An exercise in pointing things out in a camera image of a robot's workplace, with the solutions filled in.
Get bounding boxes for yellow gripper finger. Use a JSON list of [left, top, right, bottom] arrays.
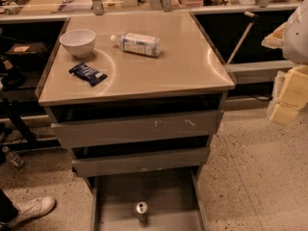
[[261, 22, 286, 49], [269, 64, 308, 124]]

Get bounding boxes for black stand leg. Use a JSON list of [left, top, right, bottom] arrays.
[[0, 98, 37, 143]]

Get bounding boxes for silver redbull can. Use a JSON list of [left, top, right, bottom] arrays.
[[136, 201, 148, 222]]

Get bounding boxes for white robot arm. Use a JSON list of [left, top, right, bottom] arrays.
[[261, 0, 308, 124]]

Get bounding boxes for bottom grey open drawer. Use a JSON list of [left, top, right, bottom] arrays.
[[90, 168, 208, 231]]

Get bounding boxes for white ceramic bowl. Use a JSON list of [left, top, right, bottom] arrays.
[[60, 29, 96, 58]]

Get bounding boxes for white sneaker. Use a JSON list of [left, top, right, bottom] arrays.
[[0, 196, 56, 230]]

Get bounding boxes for middle grey drawer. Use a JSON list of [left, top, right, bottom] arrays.
[[72, 147, 210, 177]]

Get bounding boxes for clear plastic water bottle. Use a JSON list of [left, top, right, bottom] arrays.
[[110, 33, 161, 57]]

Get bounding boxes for grey drawer cabinet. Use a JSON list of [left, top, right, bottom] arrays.
[[35, 11, 238, 231]]

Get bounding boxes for black bag on shelf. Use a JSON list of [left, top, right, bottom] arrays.
[[4, 42, 49, 71]]

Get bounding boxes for dark blue snack packet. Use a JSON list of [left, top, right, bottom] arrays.
[[68, 63, 108, 87]]

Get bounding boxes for small bottle on floor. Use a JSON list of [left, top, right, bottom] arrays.
[[2, 146, 24, 168]]

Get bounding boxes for top grey drawer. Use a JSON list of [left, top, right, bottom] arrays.
[[51, 110, 223, 148]]

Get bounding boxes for black cable on floor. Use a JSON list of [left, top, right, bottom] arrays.
[[249, 93, 273, 102]]

